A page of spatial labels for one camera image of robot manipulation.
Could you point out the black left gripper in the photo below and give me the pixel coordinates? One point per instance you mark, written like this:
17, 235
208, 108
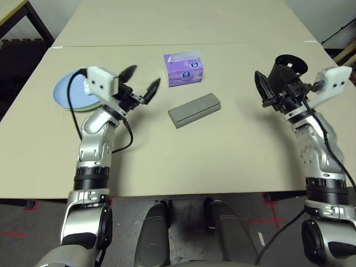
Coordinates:
128, 98

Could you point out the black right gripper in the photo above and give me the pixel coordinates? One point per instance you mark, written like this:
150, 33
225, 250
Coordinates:
289, 96

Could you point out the white tissue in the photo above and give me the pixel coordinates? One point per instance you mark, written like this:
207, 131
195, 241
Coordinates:
86, 87

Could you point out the grey glasses case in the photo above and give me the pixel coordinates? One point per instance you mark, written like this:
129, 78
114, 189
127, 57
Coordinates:
194, 109

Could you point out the blue plastic plate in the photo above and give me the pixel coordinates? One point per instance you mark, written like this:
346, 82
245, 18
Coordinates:
62, 91

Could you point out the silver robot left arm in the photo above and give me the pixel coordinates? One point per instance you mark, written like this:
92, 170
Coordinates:
94, 144

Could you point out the black plastic cup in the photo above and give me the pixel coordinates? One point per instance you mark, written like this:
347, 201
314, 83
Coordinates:
285, 73

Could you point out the purple tissue pack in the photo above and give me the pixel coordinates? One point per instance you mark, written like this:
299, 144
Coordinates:
183, 71

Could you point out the green plastic plate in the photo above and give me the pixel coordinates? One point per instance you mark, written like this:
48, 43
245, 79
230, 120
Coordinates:
89, 107

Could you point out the white tape strip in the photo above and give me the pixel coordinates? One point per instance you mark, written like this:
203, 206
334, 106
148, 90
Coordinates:
57, 48

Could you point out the black table foot bar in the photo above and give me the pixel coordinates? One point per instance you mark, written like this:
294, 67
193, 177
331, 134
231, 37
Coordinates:
16, 203
283, 196

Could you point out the dark foam floor mat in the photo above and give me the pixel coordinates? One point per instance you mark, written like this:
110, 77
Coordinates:
19, 61

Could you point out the red floor tape mark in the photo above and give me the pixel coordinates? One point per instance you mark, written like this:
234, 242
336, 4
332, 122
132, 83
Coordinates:
14, 234
274, 219

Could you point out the white scrap on floor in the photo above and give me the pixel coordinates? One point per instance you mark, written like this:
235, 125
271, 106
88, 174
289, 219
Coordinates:
261, 239

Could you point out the grey robot right leg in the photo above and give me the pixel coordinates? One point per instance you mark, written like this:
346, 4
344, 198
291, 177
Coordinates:
231, 236

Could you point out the grey robot leg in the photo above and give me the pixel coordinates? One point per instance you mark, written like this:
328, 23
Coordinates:
153, 236
231, 236

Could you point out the grey robot left leg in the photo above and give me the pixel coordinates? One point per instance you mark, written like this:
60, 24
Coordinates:
153, 236

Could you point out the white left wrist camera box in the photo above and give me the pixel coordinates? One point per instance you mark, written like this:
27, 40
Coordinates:
103, 86

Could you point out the wooden frame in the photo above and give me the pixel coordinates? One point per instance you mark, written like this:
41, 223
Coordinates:
346, 51

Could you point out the side table with black frame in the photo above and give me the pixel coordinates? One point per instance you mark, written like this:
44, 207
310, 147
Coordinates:
16, 11

